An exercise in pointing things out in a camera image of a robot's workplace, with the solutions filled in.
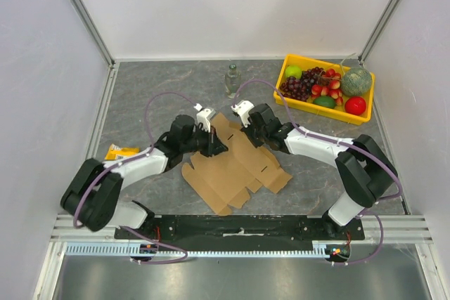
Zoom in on yellow plastic bin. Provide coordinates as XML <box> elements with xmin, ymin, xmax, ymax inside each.
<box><xmin>274</xmin><ymin>54</ymin><xmax>375</xmax><ymax>125</ymax></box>

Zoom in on green netted melon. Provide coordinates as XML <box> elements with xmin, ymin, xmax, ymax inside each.
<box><xmin>340</xmin><ymin>67</ymin><xmax>373</xmax><ymax>96</ymax></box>

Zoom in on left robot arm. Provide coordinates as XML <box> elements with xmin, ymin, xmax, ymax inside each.
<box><xmin>60</xmin><ymin>108</ymin><xmax>228</xmax><ymax>239</ymax></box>

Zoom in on dark purple grape bunch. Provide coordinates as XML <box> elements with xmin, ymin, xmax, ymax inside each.
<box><xmin>279</xmin><ymin>67</ymin><xmax>315</xmax><ymax>102</ymax></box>

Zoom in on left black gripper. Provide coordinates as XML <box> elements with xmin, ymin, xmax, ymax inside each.
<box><xmin>181</xmin><ymin>124</ymin><xmax>228</xmax><ymax>157</ymax></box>

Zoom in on green avocado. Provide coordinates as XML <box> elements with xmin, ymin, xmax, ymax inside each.
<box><xmin>313</xmin><ymin>96</ymin><xmax>336</xmax><ymax>109</ymax></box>

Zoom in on white cable duct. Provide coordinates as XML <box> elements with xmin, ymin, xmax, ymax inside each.
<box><xmin>65</xmin><ymin>242</ymin><xmax>330</xmax><ymax>259</ymax></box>

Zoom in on yellow snack packet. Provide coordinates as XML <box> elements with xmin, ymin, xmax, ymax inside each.
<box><xmin>105</xmin><ymin>144</ymin><xmax>140</xmax><ymax>161</ymax></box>

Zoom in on brown cardboard box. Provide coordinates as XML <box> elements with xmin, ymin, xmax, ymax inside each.
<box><xmin>181</xmin><ymin>113</ymin><xmax>292</xmax><ymax>216</ymax></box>

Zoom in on aluminium frame rail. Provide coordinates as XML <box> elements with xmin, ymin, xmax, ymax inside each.
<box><xmin>50</xmin><ymin>214</ymin><xmax>432</xmax><ymax>244</ymax></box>

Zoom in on red apple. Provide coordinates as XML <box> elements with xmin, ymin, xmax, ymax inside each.
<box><xmin>345</xmin><ymin>96</ymin><xmax>367</xmax><ymax>116</ymax></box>

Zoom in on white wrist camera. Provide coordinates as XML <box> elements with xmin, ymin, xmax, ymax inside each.
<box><xmin>193</xmin><ymin>103</ymin><xmax>216</xmax><ymax>133</ymax></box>
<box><xmin>231</xmin><ymin>100</ymin><xmax>255</xmax><ymax>128</ymax></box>

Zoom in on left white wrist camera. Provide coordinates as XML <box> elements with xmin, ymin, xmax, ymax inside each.
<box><xmin>193</xmin><ymin>103</ymin><xmax>216</xmax><ymax>133</ymax></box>

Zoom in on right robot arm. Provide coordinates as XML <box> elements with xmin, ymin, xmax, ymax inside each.
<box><xmin>231</xmin><ymin>100</ymin><xmax>399</xmax><ymax>240</ymax></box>

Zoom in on clear glass bottle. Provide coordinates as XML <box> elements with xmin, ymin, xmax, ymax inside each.
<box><xmin>224</xmin><ymin>63</ymin><xmax>242</xmax><ymax>98</ymax></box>

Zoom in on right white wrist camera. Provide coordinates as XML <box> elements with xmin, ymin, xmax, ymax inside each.
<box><xmin>231</xmin><ymin>100</ymin><xmax>255</xmax><ymax>128</ymax></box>

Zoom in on red cherry cluster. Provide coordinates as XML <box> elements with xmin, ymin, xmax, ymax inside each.
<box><xmin>311</xmin><ymin>67</ymin><xmax>343</xmax><ymax>109</ymax></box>

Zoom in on green apple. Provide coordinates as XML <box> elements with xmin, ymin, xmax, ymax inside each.
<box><xmin>285</xmin><ymin>65</ymin><xmax>302</xmax><ymax>79</ymax></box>

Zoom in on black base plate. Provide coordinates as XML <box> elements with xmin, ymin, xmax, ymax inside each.
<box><xmin>136</xmin><ymin>215</ymin><xmax>365</xmax><ymax>251</ymax></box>

